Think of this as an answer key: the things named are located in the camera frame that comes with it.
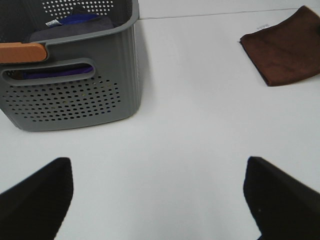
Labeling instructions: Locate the brown towel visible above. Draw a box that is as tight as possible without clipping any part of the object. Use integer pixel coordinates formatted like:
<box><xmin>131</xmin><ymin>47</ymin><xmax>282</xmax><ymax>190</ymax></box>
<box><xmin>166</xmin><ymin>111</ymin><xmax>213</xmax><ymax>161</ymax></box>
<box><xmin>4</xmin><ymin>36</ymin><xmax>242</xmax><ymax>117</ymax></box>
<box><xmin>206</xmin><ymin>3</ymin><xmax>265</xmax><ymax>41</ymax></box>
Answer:
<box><xmin>240</xmin><ymin>5</ymin><xmax>320</xmax><ymax>87</ymax></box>

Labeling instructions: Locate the grey perforated plastic basket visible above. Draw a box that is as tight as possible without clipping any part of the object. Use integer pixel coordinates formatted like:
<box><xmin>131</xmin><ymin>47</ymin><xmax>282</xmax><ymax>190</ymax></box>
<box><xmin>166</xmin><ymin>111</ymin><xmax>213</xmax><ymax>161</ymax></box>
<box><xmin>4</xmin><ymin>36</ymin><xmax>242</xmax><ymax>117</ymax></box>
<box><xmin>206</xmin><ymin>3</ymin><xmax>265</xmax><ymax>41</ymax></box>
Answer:
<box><xmin>0</xmin><ymin>0</ymin><xmax>141</xmax><ymax>131</ymax></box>

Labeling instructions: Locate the purple towel in basket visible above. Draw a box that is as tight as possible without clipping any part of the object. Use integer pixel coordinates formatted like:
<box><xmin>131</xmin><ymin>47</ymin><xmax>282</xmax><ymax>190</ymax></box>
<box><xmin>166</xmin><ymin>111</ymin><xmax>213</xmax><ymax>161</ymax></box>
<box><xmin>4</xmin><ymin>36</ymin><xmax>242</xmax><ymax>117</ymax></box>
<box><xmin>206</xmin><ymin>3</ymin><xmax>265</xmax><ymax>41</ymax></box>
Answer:
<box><xmin>21</xmin><ymin>14</ymin><xmax>98</xmax><ymax>80</ymax></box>

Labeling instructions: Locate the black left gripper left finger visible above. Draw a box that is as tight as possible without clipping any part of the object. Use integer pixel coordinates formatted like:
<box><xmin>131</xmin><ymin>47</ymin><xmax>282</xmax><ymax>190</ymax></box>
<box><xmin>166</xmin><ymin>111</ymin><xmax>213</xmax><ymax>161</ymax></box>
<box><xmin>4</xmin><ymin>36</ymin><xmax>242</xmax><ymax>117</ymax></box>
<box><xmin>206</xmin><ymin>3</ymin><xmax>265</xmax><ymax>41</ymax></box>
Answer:
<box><xmin>0</xmin><ymin>157</ymin><xmax>74</xmax><ymax>240</ymax></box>

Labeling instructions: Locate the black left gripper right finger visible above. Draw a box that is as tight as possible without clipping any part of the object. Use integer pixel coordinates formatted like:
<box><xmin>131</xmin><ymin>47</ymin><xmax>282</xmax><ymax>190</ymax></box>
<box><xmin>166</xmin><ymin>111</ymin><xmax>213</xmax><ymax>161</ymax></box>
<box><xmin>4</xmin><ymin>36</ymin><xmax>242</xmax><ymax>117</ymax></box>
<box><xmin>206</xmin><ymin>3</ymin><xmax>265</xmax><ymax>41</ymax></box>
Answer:
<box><xmin>243</xmin><ymin>156</ymin><xmax>320</xmax><ymax>240</ymax></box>

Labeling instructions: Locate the grey towel in basket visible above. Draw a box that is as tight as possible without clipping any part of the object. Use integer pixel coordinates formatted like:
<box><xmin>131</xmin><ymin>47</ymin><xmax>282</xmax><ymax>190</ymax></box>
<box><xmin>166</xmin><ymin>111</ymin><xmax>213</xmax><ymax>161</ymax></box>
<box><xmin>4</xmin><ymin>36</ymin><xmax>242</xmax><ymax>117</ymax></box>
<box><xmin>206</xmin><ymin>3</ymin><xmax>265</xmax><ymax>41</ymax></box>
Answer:
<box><xmin>24</xmin><ymin>16</ymin><xmax>116</xmax><ymax>43</ymax></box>

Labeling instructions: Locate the orange basket handle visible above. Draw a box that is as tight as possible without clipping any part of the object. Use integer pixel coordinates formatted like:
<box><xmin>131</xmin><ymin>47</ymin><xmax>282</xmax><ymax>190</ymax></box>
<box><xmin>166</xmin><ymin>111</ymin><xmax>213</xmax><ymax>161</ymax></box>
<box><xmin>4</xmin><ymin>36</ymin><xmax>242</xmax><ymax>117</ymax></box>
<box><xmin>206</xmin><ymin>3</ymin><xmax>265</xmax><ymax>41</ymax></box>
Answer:
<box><xmin>0</xmin><ymin>42</ymin><xmax>47</xmax><ymax>64</ymax></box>

